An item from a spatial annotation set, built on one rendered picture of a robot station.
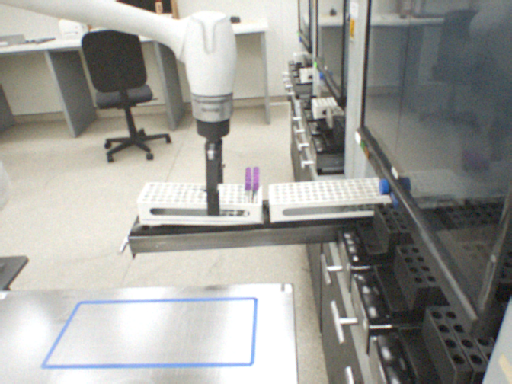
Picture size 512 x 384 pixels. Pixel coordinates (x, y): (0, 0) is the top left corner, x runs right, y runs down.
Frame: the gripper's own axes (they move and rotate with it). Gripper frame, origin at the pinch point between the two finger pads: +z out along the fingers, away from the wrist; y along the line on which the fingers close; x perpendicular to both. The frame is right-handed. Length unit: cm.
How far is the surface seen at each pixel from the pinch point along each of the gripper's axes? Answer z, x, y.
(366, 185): -2.4, 37.5, -2.6
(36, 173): 104, -173, -209
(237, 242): 9.1, 5.6, 6.8
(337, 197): -1.9, 29.5, 3.0
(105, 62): 15, -104, -219
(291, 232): 5.8, 18.6, 6.8
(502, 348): -14, 37, 55
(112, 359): 6.2, -12.9, 42.4
